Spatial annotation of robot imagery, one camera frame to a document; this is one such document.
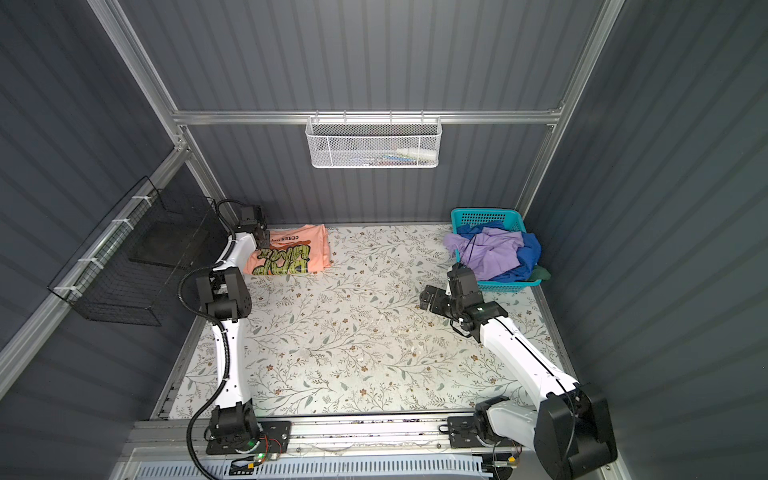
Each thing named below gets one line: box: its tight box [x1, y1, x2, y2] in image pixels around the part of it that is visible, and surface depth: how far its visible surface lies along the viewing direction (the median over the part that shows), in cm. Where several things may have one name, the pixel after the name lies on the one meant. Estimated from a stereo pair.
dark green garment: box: [530, 265, 551, 281], surface depth 93 cm
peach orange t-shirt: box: [244, 224, 332, 275], surface depth 111 cm
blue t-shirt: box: [457, 220, 542, 283], surface depth 95 cm
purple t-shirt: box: [444, 227, 525, 281], surface depth 96 cm
